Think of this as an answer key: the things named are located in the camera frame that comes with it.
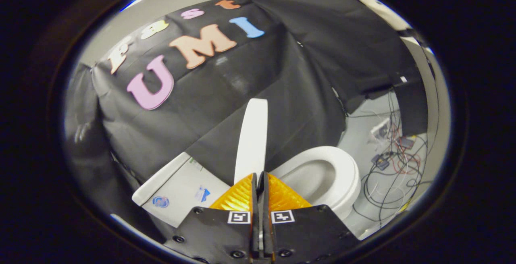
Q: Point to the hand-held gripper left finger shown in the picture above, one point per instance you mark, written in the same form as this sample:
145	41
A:
213	231

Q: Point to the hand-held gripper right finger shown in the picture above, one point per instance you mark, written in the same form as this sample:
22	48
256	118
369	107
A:
310	231

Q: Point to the white toilet lid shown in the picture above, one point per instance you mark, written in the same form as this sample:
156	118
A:
252	139

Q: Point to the white toilet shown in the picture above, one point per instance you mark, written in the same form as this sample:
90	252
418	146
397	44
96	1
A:
181	187

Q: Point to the white toilet seat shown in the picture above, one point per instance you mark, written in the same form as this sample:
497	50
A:
342	167

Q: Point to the white power strip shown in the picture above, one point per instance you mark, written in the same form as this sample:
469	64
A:
381	129

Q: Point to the black backdrop cloth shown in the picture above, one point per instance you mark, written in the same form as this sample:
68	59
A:
242	94

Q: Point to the black box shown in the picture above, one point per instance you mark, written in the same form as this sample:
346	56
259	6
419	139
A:
411	102

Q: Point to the ceiling light panel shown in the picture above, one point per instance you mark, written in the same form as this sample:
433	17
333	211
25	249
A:
133	3

